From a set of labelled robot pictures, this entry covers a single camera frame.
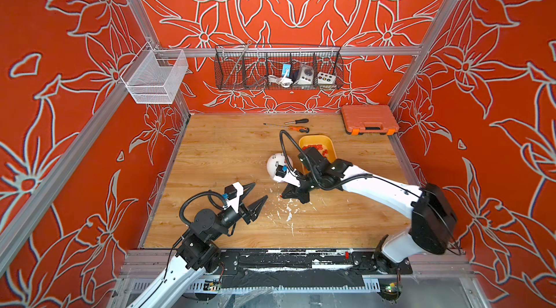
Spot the yellow plastic tray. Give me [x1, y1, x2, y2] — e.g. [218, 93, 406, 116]
[298, 134, 337, 171]

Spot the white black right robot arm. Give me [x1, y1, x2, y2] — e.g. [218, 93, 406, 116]
[266, 130, 458, 274]

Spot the white dome screw fixture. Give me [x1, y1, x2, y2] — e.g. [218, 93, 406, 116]
[266, 153, 295, 184]

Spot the blue grey power strip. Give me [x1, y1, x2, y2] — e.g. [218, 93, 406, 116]
[281, 63, 291, 78]

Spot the orange handled long screwdriver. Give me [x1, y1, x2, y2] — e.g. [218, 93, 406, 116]
[264, 123, 310, 134]

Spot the small black screwdriver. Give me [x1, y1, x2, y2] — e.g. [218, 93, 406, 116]
[284, 118, 309, 128]

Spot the black wire wall basket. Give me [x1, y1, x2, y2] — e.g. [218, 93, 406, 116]
[214, 43, 345, 91]

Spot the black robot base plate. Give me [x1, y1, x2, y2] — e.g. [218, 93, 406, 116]
[215, 248, 413, 291]

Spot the white button box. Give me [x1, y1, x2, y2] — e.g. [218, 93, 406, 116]
[317, 71, 337, 87]

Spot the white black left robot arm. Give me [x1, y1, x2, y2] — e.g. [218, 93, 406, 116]
[129, 182, 268, 307]

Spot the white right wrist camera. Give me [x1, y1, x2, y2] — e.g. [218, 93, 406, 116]
[273, 165, 301, 187]

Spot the orange plastic tool case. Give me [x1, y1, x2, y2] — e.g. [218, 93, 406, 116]
[341, 105, 400, 136]

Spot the clear plastic wall bin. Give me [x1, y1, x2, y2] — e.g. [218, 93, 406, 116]
[120, 43, 189, 105]

